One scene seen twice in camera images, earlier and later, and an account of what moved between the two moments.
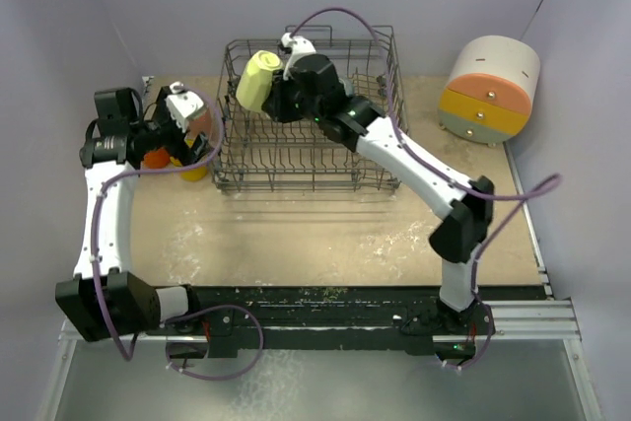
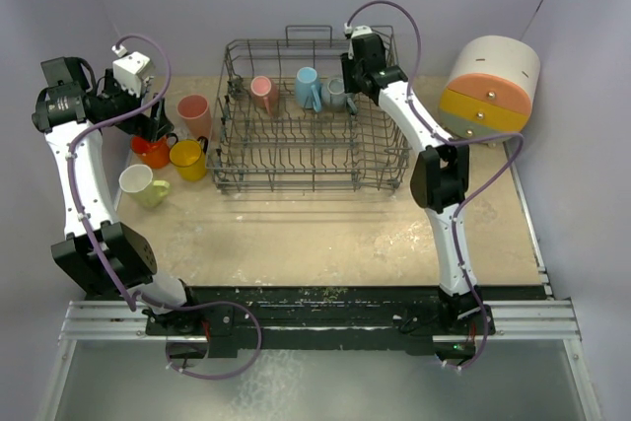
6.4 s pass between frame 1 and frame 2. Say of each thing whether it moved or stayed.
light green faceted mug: moved
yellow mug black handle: stayed
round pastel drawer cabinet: stayed
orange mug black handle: moved
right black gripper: moved
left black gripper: moved
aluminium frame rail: stayed
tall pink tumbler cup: stayed
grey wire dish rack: stayed
